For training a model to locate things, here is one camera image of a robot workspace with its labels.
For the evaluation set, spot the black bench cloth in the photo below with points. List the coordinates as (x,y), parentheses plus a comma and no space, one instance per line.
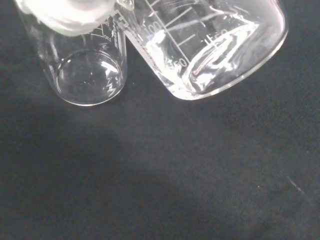
(160,175)

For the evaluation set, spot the clear empty glass beaker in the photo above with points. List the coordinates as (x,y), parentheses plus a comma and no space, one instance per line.
(87,80)

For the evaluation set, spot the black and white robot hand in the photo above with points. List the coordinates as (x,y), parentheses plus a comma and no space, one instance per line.
(67,17)

